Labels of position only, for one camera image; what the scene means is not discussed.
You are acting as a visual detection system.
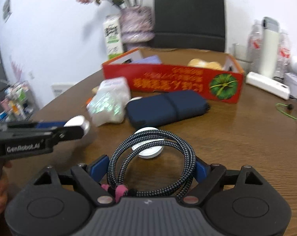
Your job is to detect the beige eraser block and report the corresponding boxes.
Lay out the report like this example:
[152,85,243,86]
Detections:
[92,86,99,94]

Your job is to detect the iridescent plastic bag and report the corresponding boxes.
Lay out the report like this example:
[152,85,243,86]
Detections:
[86,91,125,127]

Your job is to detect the braided grey cable coil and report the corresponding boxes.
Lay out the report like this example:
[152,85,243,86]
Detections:
[100,129,197,203]

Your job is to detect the white round disc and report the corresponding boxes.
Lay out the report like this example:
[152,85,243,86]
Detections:
[131,126,165,159]

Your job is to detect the navy blue glasses case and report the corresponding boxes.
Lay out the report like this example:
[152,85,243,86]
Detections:
[126,90,210,129]

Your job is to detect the purple woven cloth pouch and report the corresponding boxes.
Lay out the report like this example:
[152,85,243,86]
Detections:
[131,55,162,65]

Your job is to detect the yellow white plush toy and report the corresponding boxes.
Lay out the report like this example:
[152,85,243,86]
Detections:
[188,59,223,70]

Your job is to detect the white round cap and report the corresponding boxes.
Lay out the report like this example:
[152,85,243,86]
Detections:
[64,115,90,136]

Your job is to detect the clear plastic wipes pack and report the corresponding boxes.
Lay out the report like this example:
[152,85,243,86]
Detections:
[97,77,131,105]

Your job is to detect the person left hand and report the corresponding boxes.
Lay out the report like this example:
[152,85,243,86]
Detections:
[0,171,9,215]

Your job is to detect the white green milk carton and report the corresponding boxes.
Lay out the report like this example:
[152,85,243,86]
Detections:
[103,14,124,60]

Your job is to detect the white power bank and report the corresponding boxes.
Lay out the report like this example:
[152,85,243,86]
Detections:
[246,72,291,100]

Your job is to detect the red cardboard box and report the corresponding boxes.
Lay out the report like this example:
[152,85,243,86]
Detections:
[102,47,244,103]

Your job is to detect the white floral tin box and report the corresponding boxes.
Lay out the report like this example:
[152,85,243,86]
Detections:
[284,73,297,98]

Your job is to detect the purple ceramic vase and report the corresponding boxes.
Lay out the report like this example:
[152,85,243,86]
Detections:
[119,6,155,50]

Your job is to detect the clear glass cup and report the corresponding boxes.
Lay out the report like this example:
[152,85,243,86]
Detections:
[231,43,250,74]

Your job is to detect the right clear water bottle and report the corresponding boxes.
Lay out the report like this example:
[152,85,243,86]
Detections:
[273,31,291,82]

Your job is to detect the clear water bottle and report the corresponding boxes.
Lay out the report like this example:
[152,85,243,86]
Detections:
[247,20,262,73]
[273,31,291,82]

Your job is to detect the left clear water bottle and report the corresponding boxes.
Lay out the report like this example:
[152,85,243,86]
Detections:
[247,20,262,73]

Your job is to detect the white thermos bottle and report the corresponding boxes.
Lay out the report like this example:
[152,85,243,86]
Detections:
[258,17,280,78]

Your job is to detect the black paper bag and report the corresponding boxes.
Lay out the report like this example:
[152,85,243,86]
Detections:
[151,0,226,52]

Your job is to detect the white wall panel box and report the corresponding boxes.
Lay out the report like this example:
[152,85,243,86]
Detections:
[51,83,76,98]

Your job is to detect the green earphone cable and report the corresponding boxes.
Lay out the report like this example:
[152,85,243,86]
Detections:
[275,103,297,128]

